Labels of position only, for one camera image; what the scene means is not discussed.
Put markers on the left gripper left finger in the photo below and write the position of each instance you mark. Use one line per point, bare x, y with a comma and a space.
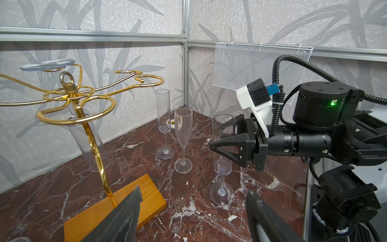
121, 224

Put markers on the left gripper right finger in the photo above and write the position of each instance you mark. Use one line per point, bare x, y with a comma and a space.
264, 223

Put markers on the clear wine glass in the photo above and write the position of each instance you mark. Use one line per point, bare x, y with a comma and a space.
74, 97
221, 192
164, 125
183, 130

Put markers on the white wire basket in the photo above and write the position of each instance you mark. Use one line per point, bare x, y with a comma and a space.
237, 64

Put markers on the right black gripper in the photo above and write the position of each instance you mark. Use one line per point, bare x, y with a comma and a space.
247, 145

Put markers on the gold wire glass rack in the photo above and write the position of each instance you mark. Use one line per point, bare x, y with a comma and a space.
139, 76

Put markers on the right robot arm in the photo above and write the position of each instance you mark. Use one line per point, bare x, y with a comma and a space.
310, 114

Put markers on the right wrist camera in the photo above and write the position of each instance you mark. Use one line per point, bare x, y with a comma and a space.
256, 97

